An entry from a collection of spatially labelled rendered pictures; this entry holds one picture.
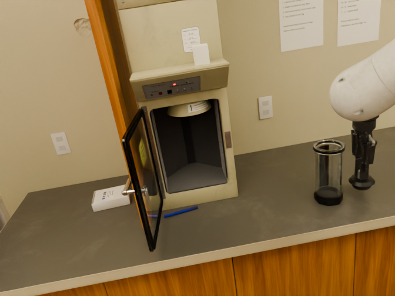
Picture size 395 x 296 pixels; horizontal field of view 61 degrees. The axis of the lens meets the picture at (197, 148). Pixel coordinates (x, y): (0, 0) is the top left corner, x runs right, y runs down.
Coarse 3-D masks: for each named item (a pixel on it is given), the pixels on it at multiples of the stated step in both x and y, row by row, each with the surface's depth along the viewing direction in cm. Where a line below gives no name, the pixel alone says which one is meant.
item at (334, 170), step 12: (324, 144) 125; (336, 144) 122; (324, 156) 118; (336, 156) 117; (324, 168) 120; (336, 168) 119; (324, 180) 122; (336, 180) 121; (324, 192) 124; (336, 192) 123
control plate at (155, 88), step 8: (176, 80) 109; (184, 80) 110; (192, 80) 111; (144, 88) 110; (152, 88) 111; (160, 88) 112; (168, 88) 113; (176, 88) 114; (192, 88) 115; (152, 96) 116; (160, 96) 116
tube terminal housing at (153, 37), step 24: (192, 0) 109; (144, 24) 110; (168, 24) 111; (192, 24) 112; (216, 24) 113; (144, 48) 113; (168, 48) 114; (216, 48) 116; (192, 96) 121; (216, 96) 122; (192, 192) 136; (216, 192) 138
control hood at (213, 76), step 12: (216, 60) 113; (144, 72) 112; (156, 72) 109; (168, 72) 106; (180, 72) 106; (192, 72) 107; (204, 72) 108; (216, 72) 109; (228, 72) 111; (132, 84) 107; (144, 84) 108; (204, 84) 114; (216, 84) 116; (144, 96) 115; (168, 96) 118
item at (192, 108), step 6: (192, 102) 125; (198, 102) 126; (204, 102) 128; (168, 108) 132; (174, 108) 127; (180, 108) 126; (186, 108) 125; (192, 108) 125; (198, 108) 126; (204, 108) 127; (168, 114) 131; (174, 114) 127; (180, 114) 126; (186, 114) 125; (192, 114) 125; (198, 114) 126
